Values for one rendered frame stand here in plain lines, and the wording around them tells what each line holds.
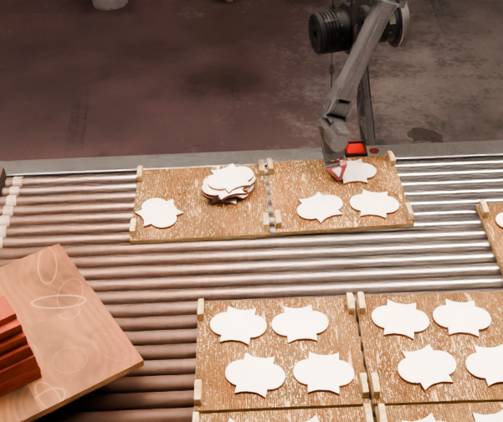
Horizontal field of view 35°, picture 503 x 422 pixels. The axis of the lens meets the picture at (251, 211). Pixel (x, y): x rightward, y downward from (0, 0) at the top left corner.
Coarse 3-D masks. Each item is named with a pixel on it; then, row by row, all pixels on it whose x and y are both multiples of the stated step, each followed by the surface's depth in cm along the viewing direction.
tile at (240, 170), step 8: (224, 168) 249; (232, 168) 249; (240, 168) 249; (248, 168) 249; (216, 176) 246; (224, 176) 246; (232, 176) 246; (240, 176) 246; (248, 176) 246; (208, 184) 243; (216, 184) 243; (224, 184) 243; (232, 184) 243; (240, 184) 243; (248, 184) 243
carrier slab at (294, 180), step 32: (320, 160) 261; (352, 160) 260; (384, 160) 260; (288, 192) 249; (320, 192) 248; (352, 192) 248; (288, 224) 236; (320, 224) 236; (352, 224) 235; (384, 224) 235
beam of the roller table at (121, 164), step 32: (32, 160) 270; (64, 160) 269; (96, 160) 269; (128, 160) 268; (160, 160) 268; (192, 160) 267; (224, 160) 266; (256, 160) 266; (288, 160) 265; (416, 160) 265
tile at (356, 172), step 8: (360, 160) 258; (336, 168) 255; (352, 168) 255; (360, 168) 255; (368, 168) 255; (344, 176) 252; (352, 176) 252; (360, 176) 252; (368, 176) 252; (344, 184) 249
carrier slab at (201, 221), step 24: (168, 168) 260; (192, 168) 260; (216, 168) 259; (144, 192) 251; (168, 192) 251; (192, 192) 250; (264, 192) 249; (192, 216) 241; (216, 216) 241; (240, 216) 240; (144, 240) 234; (168, 240) 234; (192, 240) 234
